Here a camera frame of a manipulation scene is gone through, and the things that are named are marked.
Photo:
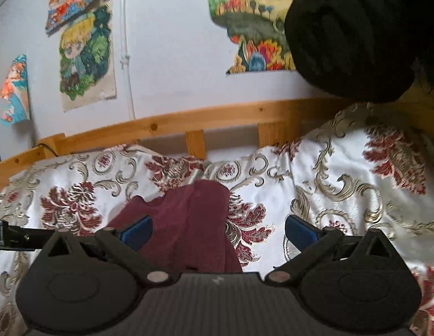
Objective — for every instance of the maroon garment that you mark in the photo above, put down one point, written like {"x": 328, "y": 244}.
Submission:
{"x": 192, "y": 227}

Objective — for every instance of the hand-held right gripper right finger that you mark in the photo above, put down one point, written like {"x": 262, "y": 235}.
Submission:
{"x": 300, "y": 233}

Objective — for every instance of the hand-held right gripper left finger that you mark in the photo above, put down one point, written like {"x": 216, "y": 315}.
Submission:
{"x": 137, "y": 231}

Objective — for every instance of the landscape wall poster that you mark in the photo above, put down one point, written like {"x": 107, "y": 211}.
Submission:
{"x": 252, "y": 17}

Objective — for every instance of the wooden bed frame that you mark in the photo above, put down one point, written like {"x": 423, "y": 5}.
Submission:
{"x": 203, "y": 119}

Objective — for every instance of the blond figure wall poster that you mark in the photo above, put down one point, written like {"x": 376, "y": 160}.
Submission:
{"x": 85, "y": 59}

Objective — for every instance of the curled figure wall poster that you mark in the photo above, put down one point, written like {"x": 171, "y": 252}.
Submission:
{"x": 15, "y": 91}

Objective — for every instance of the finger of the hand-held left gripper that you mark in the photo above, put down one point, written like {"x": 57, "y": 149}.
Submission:
{"x": 28, "y": 237}

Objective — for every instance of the black clothing pile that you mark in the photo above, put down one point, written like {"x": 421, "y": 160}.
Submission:
{"x": 360, "y": 31}

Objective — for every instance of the floral white bedspread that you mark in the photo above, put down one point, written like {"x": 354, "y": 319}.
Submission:
{"x": 342, "y": 182}

